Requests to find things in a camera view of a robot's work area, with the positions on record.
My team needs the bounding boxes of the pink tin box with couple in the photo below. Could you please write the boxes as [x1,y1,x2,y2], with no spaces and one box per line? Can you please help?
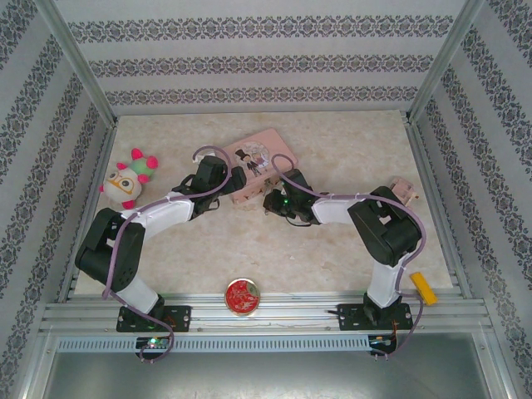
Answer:
[224,127,300,206]

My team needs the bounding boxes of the white plush toy pink spikes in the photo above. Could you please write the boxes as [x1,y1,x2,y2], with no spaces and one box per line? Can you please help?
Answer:
[98,148,160,211]

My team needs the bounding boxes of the red round tin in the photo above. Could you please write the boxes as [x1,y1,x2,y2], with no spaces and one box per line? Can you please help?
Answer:
[224,278,262,318]

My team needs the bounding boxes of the small pink cube box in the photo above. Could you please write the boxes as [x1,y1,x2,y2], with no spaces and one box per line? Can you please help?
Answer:
[389,175,418,208]

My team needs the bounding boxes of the circuit board with green light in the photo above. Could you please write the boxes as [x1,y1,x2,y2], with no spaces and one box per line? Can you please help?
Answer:
[135,337,172,351]

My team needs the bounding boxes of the aluminium profile rail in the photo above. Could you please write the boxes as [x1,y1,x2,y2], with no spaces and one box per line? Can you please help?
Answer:
[39,292,488,334]

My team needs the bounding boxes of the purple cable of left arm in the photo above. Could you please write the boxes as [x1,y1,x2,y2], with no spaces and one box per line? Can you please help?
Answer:
[101,145,232,363]

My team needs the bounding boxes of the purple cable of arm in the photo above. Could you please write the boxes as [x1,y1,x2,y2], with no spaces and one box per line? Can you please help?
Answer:
[101,145,232,363]
[271,154,430,361]

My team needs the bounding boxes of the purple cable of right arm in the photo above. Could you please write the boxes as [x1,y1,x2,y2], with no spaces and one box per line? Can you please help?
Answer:
[271,154,430,361]

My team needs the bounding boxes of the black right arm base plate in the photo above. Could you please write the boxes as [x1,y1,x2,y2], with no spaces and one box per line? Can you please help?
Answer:
[337,303,414,333]

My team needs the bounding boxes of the grey slotted cable duct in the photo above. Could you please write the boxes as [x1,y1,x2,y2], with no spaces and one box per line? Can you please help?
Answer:
[56,337,371,354]

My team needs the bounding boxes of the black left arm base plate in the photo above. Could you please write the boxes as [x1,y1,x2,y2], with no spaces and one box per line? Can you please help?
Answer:
[116,305,193,333]

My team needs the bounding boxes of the yellow cable connector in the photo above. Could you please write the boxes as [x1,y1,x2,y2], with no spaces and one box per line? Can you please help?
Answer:
[409,271,439,308]

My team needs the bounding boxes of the aluminium frame post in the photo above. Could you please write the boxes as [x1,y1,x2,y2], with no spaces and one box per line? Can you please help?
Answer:
[35,0,118,126]
[406,0,486,122]

